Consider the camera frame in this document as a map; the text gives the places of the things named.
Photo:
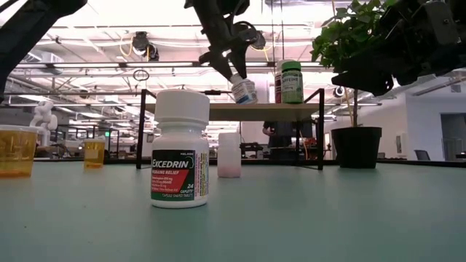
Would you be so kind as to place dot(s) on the white bottle blue label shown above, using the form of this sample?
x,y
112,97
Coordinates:
x,y
244,92

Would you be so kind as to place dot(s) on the black ceiling spotlight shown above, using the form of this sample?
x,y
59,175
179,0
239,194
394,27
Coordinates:
x,y
338,91
140,41
260,40

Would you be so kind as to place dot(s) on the green table mat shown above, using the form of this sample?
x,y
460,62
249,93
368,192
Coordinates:
x,y
291,218

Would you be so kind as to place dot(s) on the green medicine bottle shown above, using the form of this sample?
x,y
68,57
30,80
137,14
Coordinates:
x,y
292,85

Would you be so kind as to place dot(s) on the black plant pot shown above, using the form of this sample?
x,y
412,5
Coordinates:
x,y
356,147

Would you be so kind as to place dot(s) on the white bottle maroon label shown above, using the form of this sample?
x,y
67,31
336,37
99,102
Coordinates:
x,y
278,85

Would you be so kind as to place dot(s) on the small amber pill bottle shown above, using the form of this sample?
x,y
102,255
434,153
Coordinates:
x,y
94,154

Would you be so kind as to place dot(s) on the white Excedrin medicine bottle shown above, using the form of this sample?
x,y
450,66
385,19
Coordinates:
x,y
180,145

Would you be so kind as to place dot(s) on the translucent pinkish plastic bottle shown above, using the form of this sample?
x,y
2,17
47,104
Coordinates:
x,y
229,156

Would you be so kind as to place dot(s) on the wooden shelf black metal legs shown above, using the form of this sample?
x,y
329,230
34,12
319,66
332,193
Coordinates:
x,y
255,112

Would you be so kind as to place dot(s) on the black ceiling light bar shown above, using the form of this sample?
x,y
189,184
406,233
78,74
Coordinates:
x,y
123,65

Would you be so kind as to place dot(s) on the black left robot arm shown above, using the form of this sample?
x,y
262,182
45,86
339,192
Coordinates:
x,y
29,29

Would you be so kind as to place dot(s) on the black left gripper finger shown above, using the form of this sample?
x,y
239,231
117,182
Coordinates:
x,y
240,62
223,63

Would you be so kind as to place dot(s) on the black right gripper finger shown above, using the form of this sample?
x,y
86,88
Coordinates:
x,y
371,76

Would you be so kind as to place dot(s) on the green leafy plant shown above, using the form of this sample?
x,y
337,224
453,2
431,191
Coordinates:
x,y
346,36

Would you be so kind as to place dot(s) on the person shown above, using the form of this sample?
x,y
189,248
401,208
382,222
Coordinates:
x,y
280,138

